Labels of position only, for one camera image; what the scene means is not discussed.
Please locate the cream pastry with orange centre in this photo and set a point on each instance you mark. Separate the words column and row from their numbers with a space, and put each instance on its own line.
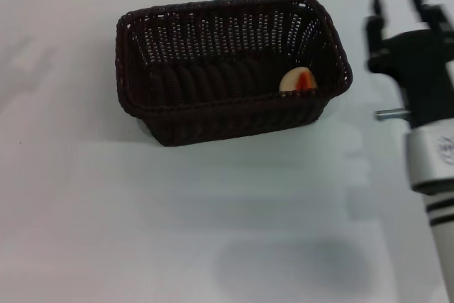
column 292, row 81

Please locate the black woven plastic basket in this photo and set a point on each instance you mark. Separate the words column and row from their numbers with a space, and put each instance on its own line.
column 230, row 118

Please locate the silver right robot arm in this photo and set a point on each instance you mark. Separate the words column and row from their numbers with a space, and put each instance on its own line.
column 436, row 175

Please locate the silver cylindrical wrist connector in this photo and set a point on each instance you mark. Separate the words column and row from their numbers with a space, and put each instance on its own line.
column 392, row 115

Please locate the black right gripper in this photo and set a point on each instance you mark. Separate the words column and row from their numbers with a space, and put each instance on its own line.
column 425, row 69

